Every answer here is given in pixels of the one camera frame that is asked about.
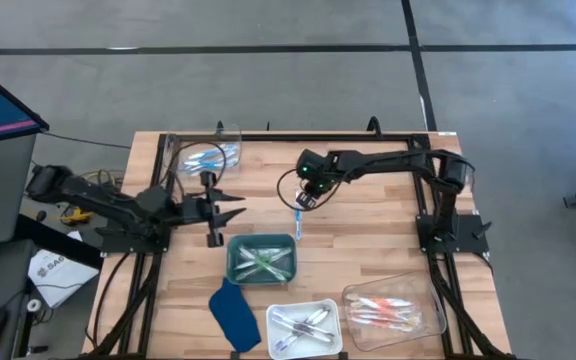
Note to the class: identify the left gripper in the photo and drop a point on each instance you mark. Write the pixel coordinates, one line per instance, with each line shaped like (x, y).
(205, 210)

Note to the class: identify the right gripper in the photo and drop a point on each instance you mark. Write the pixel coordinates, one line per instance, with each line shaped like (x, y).
(310, 197)

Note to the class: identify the teal plastic bin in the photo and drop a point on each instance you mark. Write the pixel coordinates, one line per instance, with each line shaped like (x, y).
(260, 240)

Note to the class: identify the green toothbrush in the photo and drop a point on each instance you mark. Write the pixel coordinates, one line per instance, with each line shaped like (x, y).
(268, 266)
(258, 260)
(253, 270)
(275, 270)

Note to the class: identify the purple toothbrush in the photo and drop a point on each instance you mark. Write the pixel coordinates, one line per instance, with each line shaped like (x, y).
(313, 317)
(300, 334)
(288, 340)
(300, 330)
(303, 323)
(318, 330)

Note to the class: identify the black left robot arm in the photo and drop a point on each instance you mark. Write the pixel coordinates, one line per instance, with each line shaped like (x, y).
(108, 202)

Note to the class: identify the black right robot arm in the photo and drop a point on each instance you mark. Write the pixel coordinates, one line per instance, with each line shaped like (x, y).
(393, 160)

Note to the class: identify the dark blue cloth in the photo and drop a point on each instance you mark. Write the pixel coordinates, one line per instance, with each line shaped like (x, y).
(235, 320)

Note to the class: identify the yellow clamp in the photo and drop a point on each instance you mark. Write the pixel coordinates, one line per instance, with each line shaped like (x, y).
(75, 216)

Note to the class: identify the white plastic tray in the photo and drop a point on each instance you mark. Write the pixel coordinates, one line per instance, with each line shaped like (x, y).
(278, 352)

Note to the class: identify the white printed booklet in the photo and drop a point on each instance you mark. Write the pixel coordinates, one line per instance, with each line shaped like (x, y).
(60, 272)

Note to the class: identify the white tape roll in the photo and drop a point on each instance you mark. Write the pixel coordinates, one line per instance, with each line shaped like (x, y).
(29, 305)

